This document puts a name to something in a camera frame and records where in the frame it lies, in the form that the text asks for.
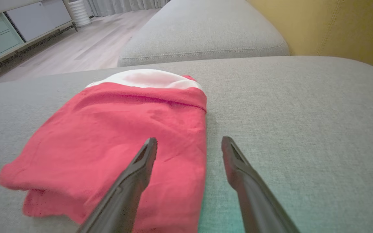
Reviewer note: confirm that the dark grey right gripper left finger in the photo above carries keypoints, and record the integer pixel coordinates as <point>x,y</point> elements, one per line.
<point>125,194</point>

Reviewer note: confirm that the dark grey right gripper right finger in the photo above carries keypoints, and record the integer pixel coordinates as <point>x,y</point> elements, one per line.
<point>254,194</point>

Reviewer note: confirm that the folded red and white shirt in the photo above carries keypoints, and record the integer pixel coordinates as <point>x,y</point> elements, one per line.
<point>108,123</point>

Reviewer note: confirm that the small grey sofa cushion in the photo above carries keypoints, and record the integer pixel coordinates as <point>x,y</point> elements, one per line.
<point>199,29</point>

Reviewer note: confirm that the yellow sofa back cushion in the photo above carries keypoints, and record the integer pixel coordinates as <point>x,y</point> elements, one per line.
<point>335,26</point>

